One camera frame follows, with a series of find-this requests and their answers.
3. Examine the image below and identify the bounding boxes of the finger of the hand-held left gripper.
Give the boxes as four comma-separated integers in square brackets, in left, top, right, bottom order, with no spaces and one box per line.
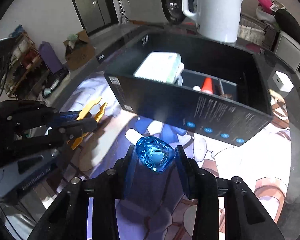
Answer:
[10,117,98,155]
[0,99,80,128]

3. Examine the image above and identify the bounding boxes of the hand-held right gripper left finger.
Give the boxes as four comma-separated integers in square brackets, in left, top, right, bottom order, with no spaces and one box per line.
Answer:
[27,145,140,240]

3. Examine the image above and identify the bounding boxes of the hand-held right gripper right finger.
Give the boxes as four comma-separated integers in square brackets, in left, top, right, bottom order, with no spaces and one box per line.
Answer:
[174,145,285,240]

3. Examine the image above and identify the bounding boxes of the yellow pliers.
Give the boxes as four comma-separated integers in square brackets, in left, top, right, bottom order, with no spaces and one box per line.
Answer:
[70,97,108,150]

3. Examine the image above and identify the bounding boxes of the blue glass bottle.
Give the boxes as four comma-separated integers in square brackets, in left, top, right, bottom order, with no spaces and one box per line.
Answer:
[125,128,176,173]

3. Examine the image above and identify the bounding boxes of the black cardboard box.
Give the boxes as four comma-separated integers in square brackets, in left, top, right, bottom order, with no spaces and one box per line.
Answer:
[104,26,274,147]

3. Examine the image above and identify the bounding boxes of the orange capped tube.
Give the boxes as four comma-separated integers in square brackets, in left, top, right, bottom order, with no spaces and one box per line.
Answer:
[193,77,213,95]

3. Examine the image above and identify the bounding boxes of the green and white case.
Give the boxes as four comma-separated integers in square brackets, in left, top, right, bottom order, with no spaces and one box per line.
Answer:
[134,52,182,84]

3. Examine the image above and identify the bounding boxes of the round white hub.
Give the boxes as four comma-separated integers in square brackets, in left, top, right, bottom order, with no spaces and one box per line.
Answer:
[175,62,185,85]

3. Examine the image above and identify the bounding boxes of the printed desk mat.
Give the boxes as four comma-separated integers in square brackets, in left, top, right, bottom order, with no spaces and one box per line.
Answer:
[56,71,294,240]

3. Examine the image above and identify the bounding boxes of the purple rolled mat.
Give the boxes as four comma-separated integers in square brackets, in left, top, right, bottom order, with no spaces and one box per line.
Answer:
[38,41,64,73]

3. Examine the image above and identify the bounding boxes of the brown cardboard box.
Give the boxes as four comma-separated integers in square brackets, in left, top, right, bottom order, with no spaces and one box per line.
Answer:
[63,30,95,71]

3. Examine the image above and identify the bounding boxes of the shoe rack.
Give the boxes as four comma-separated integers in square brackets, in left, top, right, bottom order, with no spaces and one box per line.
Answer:
[4,31,50,100]

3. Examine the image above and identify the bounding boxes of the mop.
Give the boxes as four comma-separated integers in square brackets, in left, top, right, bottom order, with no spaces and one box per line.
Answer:
[116,0,131,25]

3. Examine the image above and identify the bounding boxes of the black framed glass door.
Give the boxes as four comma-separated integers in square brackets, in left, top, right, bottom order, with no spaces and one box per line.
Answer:
[66,0,115,37]

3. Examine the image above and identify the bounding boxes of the white charger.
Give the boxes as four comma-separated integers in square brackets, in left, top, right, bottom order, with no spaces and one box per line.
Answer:
[273,71,294,92]

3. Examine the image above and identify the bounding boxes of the white washing machine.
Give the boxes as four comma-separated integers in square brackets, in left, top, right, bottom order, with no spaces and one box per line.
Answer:
[161,0,199,24]

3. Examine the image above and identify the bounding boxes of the wicker basket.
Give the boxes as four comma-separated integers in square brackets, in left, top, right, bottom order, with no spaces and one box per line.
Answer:
[237,14,270,47]

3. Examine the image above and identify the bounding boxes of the white electric kettle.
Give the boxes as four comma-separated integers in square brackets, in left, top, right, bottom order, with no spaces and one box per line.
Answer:
[181,0,247,43]

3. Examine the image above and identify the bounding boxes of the grey folded clothes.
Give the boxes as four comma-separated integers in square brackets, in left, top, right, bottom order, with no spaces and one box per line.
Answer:
[255,6,275,22]

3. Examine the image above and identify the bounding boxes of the black jacket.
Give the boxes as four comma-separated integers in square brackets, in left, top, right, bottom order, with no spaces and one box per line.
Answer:
[275,9,300,55]

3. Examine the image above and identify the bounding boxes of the pink plush toy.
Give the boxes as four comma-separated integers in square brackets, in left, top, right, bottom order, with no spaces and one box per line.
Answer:
[255,0,272,12]

